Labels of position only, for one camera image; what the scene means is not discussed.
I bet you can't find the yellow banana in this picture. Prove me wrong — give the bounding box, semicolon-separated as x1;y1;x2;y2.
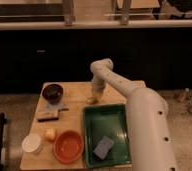
86;97;99;105

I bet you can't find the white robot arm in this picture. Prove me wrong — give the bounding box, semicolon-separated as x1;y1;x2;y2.
90;58;178;171

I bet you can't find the dark brown bowl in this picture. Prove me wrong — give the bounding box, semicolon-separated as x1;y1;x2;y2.
42;84;63;104

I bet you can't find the red bowl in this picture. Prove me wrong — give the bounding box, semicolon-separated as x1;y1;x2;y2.
53;130;84;164

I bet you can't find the green plastic tray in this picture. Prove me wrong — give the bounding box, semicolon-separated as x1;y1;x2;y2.
83;104;131;168

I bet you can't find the blue sponge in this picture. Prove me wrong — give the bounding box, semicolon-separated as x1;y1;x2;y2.
93;136;114;160

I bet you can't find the small yellow fruit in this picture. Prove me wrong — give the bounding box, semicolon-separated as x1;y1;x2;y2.
44;128;57;142

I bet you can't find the white cup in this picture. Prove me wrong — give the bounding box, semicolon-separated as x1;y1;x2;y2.
22;133;42;153

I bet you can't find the black stand pole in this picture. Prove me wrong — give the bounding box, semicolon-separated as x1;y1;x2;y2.
0;112;7;171

